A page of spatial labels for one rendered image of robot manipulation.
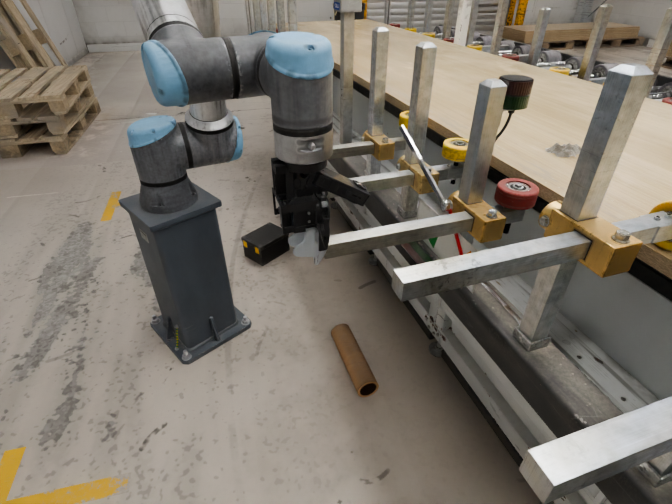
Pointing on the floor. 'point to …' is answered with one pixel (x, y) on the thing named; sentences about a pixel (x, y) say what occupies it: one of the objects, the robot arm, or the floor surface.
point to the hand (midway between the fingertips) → (320, 257)
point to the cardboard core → (354, 361)
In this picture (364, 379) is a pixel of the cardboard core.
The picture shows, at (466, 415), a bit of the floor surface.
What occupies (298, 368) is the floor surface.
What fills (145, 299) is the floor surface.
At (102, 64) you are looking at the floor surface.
